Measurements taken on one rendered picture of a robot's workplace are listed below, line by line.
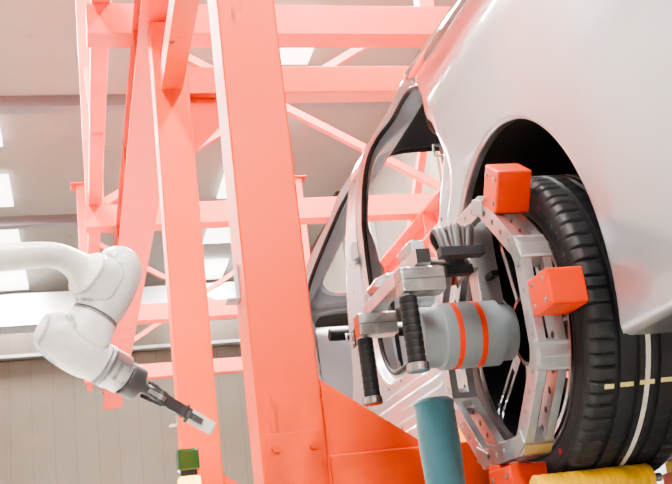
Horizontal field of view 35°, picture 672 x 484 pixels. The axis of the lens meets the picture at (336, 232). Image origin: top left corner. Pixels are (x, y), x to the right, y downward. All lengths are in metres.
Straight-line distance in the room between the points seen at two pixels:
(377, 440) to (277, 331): 0.36
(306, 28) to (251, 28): 2.99
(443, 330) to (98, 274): 0.72
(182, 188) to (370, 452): 2.42
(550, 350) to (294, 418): 0.78
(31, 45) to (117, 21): 6.86
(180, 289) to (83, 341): 2.39
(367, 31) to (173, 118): 1.51
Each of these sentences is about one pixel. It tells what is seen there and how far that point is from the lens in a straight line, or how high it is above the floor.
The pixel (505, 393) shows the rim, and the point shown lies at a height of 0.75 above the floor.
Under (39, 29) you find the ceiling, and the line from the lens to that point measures 12.29.
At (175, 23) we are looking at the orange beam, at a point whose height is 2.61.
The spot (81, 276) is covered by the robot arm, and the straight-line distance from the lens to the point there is 2.27.
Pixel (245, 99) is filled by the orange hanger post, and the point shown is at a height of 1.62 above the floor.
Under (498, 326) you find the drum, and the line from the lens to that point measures 2.21.
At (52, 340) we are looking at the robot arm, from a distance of 2.24.
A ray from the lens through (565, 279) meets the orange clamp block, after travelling 1.97.
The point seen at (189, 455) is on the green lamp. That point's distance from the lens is 2.02.
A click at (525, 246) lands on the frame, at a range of 2.06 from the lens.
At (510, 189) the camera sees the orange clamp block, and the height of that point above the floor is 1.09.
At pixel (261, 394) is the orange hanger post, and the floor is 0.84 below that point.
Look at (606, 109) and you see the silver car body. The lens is 1.96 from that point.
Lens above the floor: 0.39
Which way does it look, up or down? 18 degrees up
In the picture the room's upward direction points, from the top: 7 degrees counter-clockwise
